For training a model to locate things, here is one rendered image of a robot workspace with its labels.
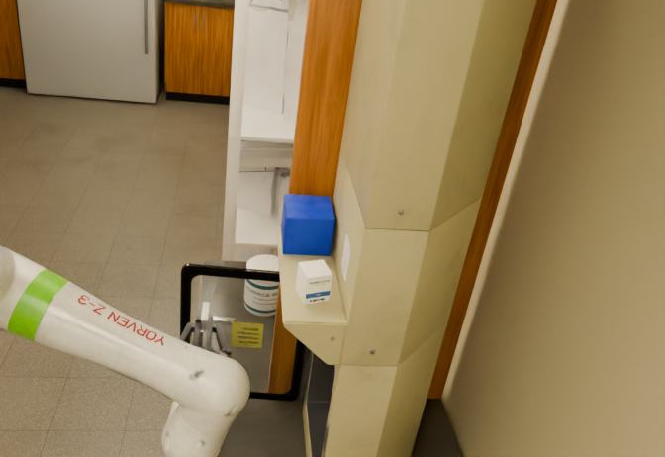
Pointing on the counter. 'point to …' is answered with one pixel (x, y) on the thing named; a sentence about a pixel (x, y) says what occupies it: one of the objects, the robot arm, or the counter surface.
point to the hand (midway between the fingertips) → (205, 316)
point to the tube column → (432, 82)
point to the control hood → (302, 325)
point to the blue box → (307, 225)
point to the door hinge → (306, 374)
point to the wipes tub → (263, 263)
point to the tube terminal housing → (389, 325)
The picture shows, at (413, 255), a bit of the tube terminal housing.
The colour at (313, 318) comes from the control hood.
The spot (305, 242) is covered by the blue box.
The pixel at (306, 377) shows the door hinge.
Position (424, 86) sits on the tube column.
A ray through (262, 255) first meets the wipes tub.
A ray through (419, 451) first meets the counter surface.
